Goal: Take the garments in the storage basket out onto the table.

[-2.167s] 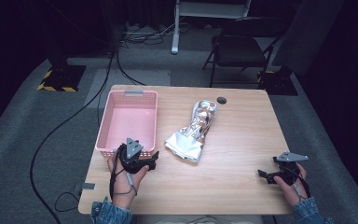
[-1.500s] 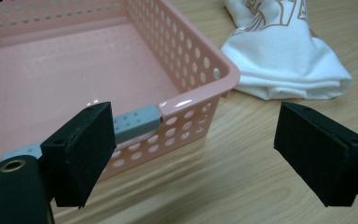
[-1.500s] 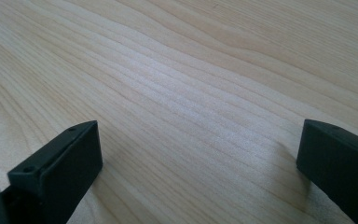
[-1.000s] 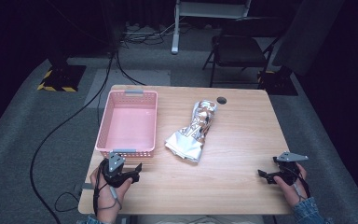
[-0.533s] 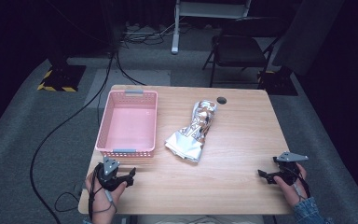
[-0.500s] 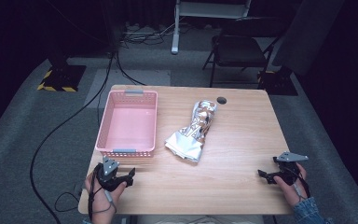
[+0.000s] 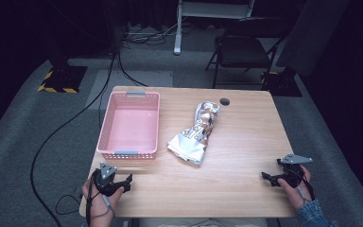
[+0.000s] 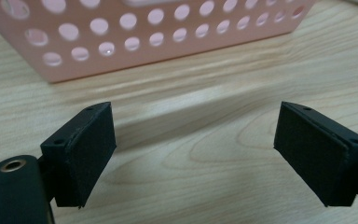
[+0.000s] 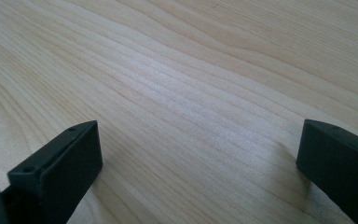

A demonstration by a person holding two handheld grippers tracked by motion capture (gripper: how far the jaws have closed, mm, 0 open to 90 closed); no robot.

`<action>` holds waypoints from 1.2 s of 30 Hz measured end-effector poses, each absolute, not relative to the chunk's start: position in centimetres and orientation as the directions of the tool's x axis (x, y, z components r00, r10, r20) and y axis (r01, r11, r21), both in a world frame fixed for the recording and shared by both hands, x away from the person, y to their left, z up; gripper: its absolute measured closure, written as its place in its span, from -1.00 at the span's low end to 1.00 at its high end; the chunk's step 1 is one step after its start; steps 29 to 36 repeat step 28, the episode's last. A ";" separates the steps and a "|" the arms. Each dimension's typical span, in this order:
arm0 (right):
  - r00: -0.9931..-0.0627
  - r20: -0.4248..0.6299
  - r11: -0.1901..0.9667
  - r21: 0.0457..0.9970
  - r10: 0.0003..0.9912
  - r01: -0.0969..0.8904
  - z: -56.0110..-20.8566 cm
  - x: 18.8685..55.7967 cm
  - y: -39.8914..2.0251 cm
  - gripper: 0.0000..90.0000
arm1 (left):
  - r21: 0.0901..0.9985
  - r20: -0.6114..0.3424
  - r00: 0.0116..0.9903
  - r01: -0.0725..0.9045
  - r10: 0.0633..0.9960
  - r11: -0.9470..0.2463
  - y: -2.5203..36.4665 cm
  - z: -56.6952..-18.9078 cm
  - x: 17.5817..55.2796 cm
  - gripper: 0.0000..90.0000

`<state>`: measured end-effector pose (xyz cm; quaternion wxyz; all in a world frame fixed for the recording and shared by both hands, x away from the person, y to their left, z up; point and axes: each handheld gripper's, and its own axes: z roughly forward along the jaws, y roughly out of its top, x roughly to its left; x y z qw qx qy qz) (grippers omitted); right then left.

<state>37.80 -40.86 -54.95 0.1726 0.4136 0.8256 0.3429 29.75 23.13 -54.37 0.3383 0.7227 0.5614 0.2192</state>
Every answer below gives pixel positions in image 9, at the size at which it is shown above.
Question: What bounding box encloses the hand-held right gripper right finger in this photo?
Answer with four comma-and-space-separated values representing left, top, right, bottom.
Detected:
296, 119, 358, 224

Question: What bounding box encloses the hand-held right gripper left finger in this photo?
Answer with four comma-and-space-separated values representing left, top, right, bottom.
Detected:
7, 119, 103, 224

